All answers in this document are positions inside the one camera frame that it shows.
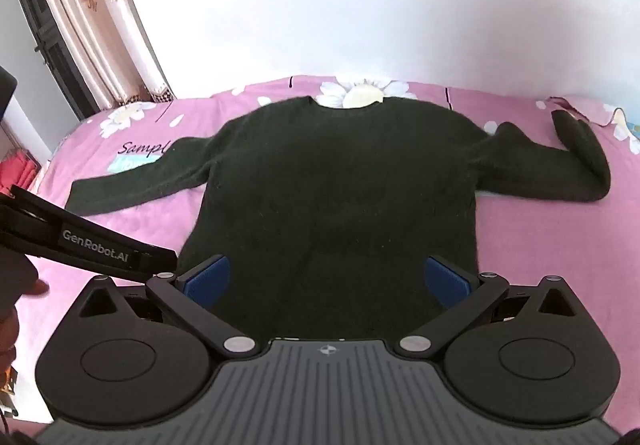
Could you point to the dark window frame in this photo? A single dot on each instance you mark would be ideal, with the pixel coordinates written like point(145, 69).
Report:
point(47, 30)

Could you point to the person's left hand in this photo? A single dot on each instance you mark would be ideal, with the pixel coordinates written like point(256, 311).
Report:
point(38, 288)

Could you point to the red cloth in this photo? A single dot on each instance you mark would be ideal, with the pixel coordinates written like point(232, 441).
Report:
point(17, 172)

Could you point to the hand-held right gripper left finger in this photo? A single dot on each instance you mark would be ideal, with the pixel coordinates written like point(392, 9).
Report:
point(207, 282)

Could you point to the pink patterned curtain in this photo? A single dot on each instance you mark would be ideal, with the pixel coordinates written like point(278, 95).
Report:
point(100, 15)

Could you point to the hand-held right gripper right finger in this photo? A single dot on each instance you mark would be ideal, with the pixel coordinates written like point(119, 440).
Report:
point(446, 282)

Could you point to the pink floral bed sheet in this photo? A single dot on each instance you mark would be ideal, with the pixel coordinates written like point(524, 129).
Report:
point(540, 235)

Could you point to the pink floral pillow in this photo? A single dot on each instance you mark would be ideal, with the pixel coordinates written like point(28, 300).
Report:
point(607, 117)

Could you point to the dark green knit sweater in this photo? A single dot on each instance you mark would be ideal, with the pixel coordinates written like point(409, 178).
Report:
point(325, 185)

